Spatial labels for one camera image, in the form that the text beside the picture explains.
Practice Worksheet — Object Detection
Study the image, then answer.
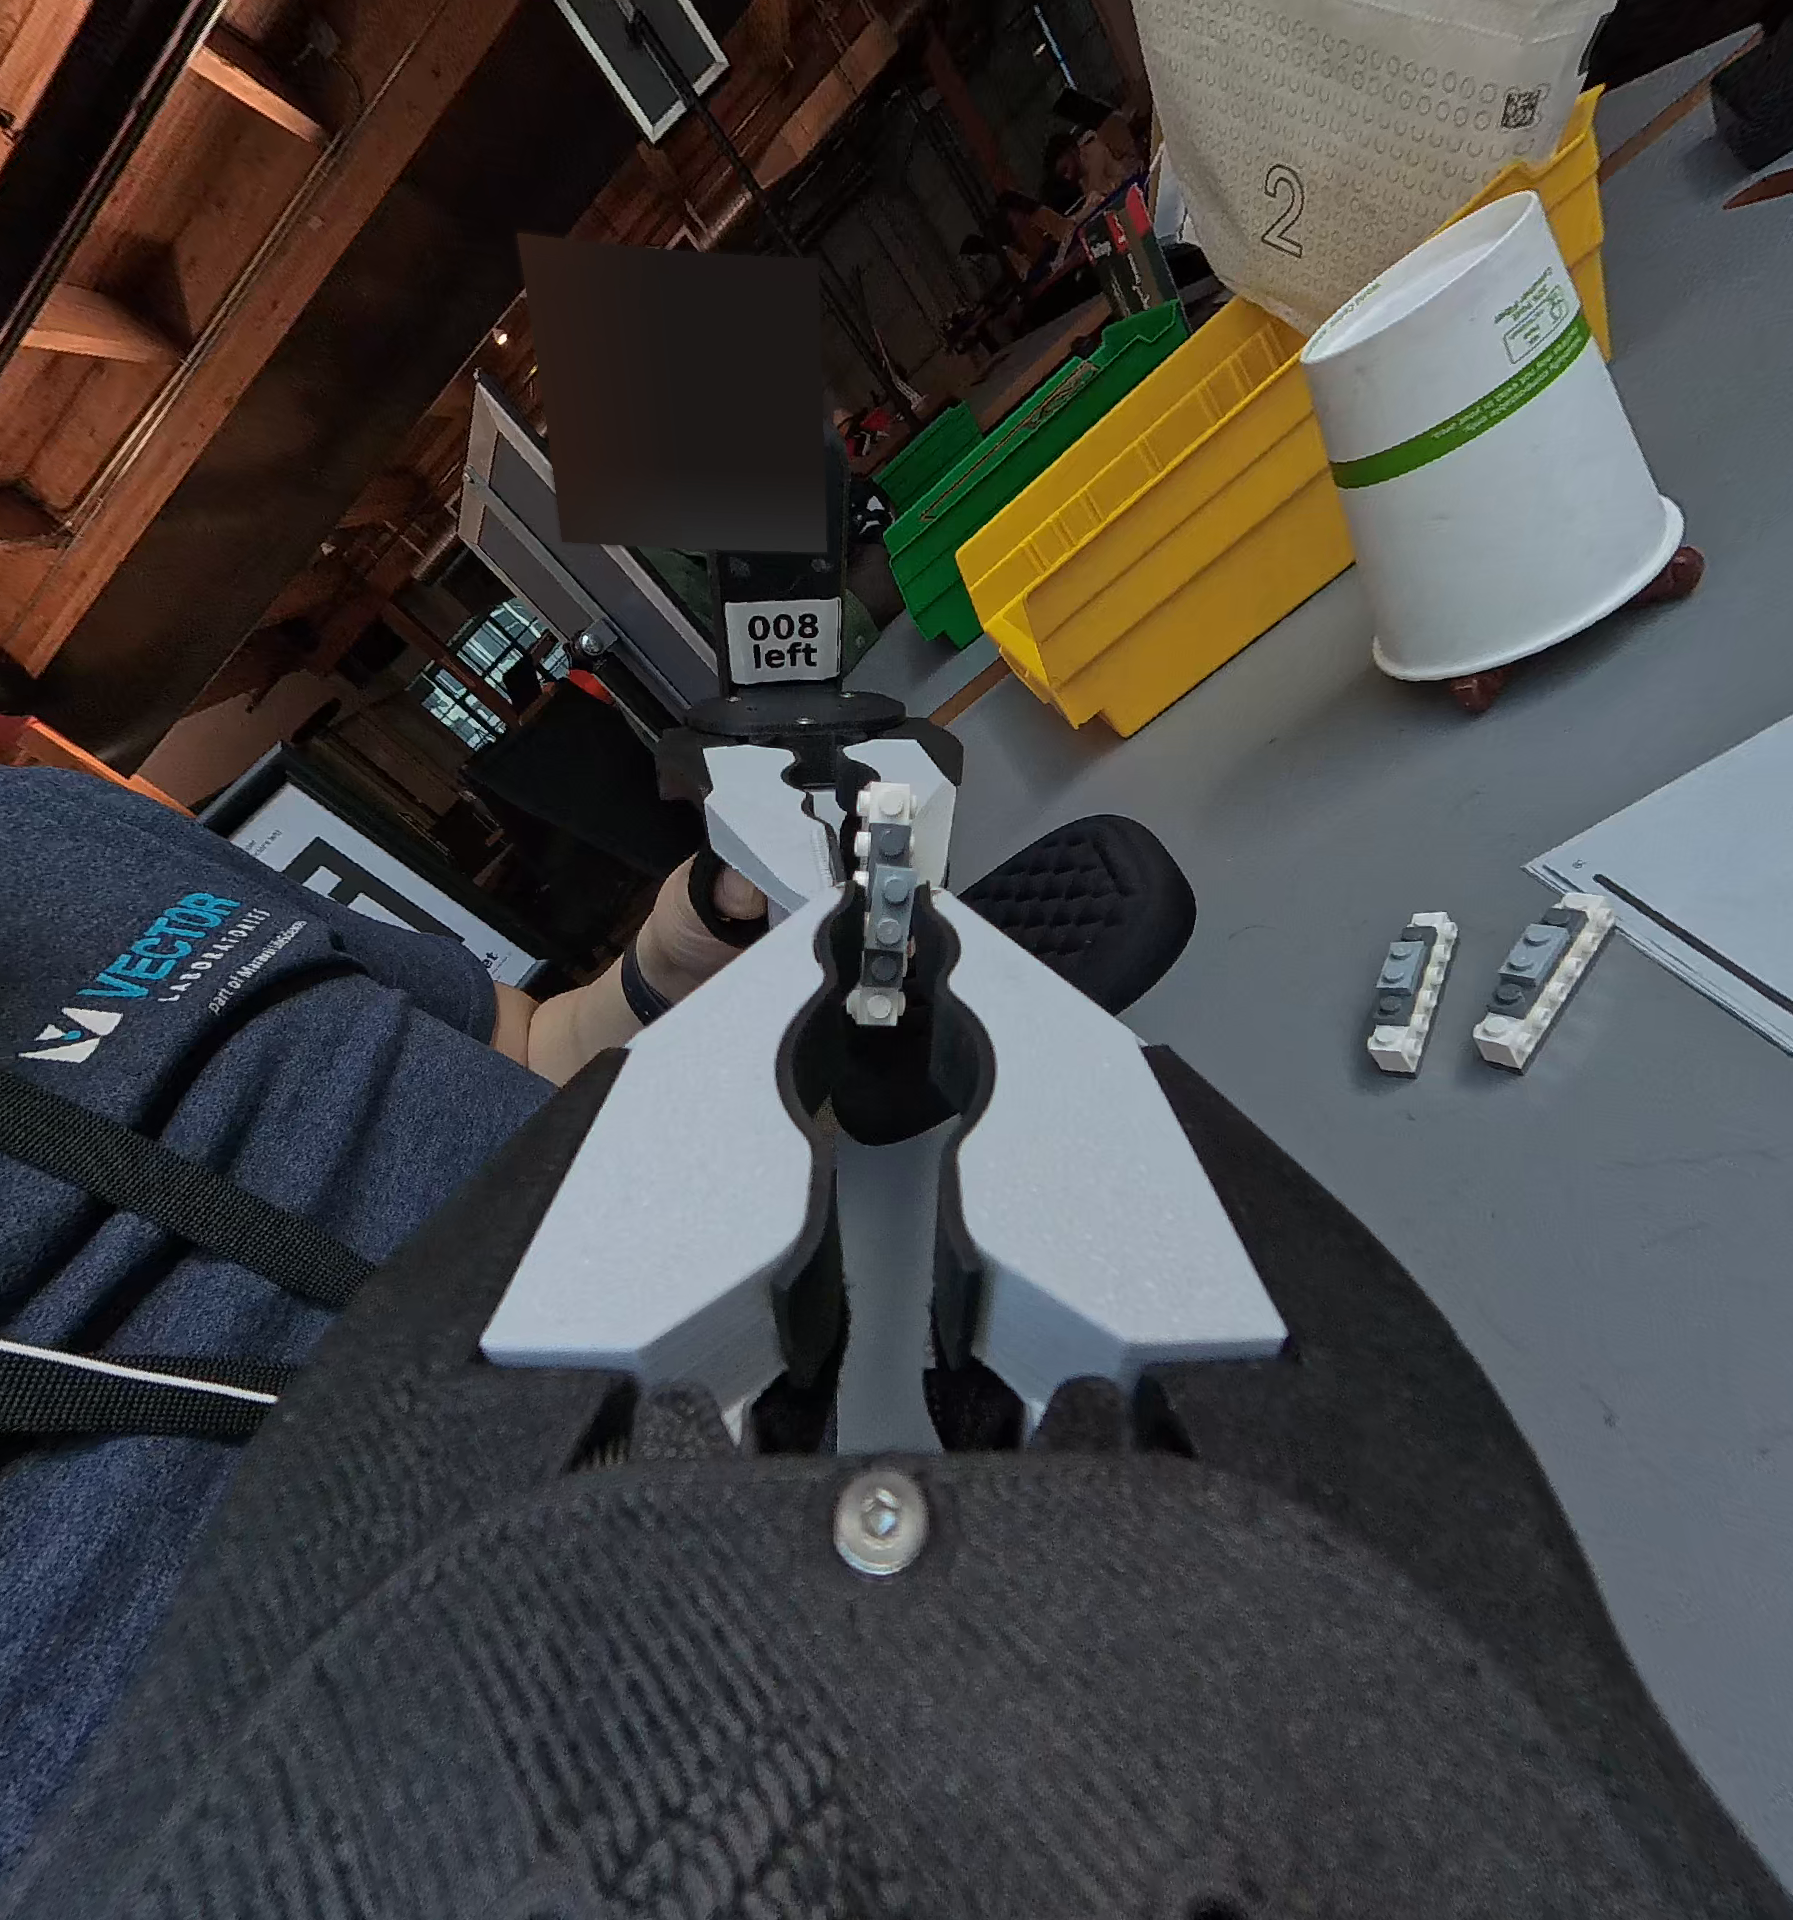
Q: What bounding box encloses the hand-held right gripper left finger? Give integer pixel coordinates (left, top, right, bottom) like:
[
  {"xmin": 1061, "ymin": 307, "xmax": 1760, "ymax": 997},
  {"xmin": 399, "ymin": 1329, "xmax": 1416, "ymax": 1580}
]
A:
[{"xmin": 480, "ymin": 881, "xmax": 858, "ymax": 1446}]

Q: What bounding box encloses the black shoulder strap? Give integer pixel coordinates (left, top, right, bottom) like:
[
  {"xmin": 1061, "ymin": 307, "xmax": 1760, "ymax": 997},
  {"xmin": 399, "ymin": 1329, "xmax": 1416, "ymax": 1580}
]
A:
[
  {"xmin": 0, "ymin": 1048, "xmax": 376, "ymax": 1309},
  {"xmin": 0, "ymin": 1338, "xmax": 286, "ymax": 1446}
]

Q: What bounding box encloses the black mesh wrist rest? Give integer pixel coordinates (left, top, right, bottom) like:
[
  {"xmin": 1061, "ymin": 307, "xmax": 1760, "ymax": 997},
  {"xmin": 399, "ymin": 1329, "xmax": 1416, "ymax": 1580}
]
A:
[{"xmin": 956, "ymin": 812, "xmax": 1200, "ymax": 1056}]

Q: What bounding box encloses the lego instruction booklet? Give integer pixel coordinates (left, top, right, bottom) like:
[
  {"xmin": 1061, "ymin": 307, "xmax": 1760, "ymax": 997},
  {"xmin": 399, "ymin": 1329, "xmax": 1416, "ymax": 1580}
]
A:
[{"xmin": 1522, "ymin": 677, "xmax": 1793, "ymax": 1104}]

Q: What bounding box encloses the white numbered paper bag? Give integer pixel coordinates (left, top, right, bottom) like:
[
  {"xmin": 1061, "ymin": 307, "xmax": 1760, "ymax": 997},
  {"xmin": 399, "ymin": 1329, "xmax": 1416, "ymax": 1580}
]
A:
[{"xmin": 1132, "ymin": 0, "xmax": 1622, "ymax": 336}]

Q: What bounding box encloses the person's left hand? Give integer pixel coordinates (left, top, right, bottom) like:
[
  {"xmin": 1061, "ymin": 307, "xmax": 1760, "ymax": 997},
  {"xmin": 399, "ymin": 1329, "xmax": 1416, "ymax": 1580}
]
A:
[{"xmin": 632, "ymin": 866, "xmax": 772, "ymax": 1038}]

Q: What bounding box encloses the thin white cord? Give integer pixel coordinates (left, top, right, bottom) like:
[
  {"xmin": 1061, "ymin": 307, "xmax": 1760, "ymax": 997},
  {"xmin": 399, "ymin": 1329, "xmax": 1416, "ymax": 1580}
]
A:
[{"xmin": 0, "ymin": 1318, "xmax": 281, "ymax": 1409}]

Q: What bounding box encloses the yellow plastic bin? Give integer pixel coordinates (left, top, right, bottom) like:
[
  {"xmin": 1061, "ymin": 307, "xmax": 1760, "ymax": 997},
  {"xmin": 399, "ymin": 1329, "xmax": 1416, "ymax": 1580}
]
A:
[{"xmin": 956, "ymin": 85, "xmax": 1612, "ymax": 739}]

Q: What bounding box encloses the brown lego assembly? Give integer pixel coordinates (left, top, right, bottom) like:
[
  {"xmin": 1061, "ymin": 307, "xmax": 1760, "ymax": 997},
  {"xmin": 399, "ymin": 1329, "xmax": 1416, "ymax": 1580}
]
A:
[{"xmin": 1445, "ymin": 545, "xmax": 1709, "ymax": 712}]

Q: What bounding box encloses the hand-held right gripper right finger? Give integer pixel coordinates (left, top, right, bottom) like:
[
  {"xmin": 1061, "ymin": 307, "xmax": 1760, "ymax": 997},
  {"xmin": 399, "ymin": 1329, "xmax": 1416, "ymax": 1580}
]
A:
[{"xmin": 918, "ymin": 883, "xmax": 1292, "ymax": 1431}]

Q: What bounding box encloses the white and grey lego assembly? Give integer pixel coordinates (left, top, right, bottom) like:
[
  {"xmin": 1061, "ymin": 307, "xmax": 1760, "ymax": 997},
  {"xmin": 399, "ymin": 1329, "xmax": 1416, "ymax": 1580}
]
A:
[
  {"xmin": 845, "ymin": 780, "xmax": 931, "ymax": 1031},
  {"xmin": 1363, "ymin": 909, "xmax": 1463, "ymax": 1078},
  {"xmin": 1471, "ymin": 892, "xmax": 1620, "ymax": 1074}
]

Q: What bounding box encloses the person in blue shirt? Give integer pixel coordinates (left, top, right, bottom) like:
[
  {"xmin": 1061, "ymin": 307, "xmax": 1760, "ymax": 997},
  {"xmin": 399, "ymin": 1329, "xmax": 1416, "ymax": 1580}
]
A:
[{"xmin": 0, "ymin": 757, "xmax": 562, "ymax": 1920}]

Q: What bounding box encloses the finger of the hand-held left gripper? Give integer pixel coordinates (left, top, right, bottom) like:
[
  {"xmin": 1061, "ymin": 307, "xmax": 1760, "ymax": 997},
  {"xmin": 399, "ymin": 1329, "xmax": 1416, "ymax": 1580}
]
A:
[
  {"xmin": 897, "ymin": 747, "xmax": 962, "ymax": 893},
  {"xmin": 700, "ymin": 743, "xmax": 845, "ymax": 923}
]

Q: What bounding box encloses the person's left forearm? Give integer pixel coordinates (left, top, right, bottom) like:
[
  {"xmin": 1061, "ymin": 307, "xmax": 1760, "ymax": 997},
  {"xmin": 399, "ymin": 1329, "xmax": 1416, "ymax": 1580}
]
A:
[{"xmin": 495, "ymin": 981, "xmax": 645, "ymax": 1091}]

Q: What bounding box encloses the black framed white sign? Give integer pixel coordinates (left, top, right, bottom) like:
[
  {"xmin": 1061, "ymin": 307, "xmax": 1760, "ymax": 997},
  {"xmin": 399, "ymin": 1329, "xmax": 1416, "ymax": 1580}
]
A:
[{"xmin": 193, "ymin": 743, "xmax": 555, "ymax": 996}]

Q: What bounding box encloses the white paper cup green band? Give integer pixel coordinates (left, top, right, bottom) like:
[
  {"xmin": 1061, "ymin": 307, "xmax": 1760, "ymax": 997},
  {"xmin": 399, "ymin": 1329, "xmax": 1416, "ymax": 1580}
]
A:
[{"xmin": 1298, "ymin": 189, "xmax": 1689, "ymax": 685}]

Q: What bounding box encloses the green plastic bin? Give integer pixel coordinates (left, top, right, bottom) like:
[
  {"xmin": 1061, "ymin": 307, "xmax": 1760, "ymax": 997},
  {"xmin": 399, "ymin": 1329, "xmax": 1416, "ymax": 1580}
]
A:
[{"xmin": 877, "ymin": 301, "xmax": 1192, "ymax": 651}]

